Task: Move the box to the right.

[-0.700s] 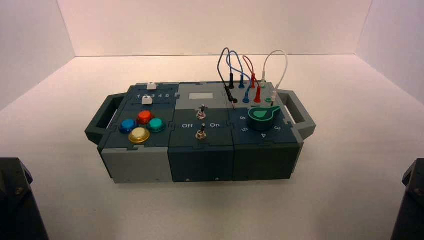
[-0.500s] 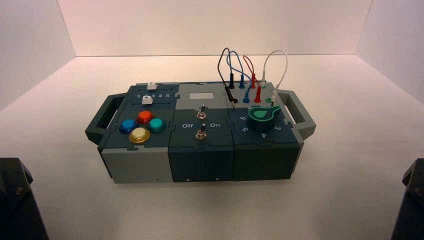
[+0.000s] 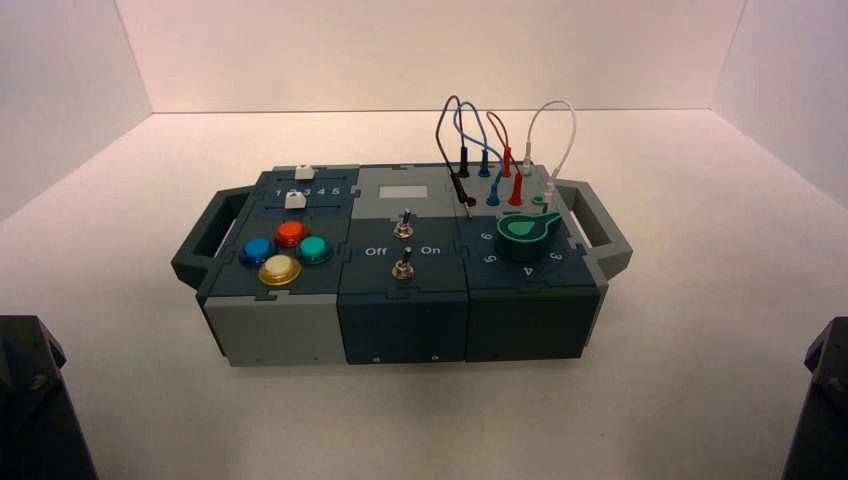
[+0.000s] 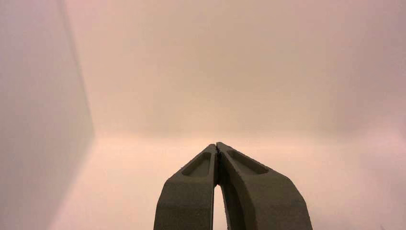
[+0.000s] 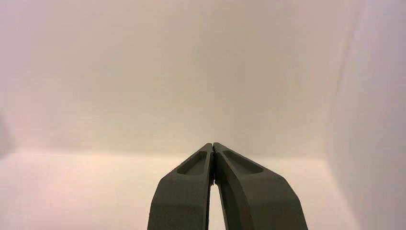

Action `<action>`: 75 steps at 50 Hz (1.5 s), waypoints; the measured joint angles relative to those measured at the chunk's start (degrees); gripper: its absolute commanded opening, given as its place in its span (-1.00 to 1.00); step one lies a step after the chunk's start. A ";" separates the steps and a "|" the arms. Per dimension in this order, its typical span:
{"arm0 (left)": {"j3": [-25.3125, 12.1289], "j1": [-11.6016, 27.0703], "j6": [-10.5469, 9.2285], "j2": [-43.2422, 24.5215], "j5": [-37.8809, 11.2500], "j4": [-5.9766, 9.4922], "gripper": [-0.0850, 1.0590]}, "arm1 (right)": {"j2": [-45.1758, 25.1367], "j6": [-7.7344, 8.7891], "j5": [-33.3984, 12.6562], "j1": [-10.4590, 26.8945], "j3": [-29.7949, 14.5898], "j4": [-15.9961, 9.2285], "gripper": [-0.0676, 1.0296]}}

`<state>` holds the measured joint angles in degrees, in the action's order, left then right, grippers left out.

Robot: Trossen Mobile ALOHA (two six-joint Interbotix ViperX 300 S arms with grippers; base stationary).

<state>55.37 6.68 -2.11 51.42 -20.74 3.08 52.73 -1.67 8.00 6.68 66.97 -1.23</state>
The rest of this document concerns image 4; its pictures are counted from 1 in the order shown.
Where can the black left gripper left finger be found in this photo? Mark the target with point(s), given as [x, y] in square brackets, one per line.
[187, 200]

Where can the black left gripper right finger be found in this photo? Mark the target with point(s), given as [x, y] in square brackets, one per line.
[269, 203]

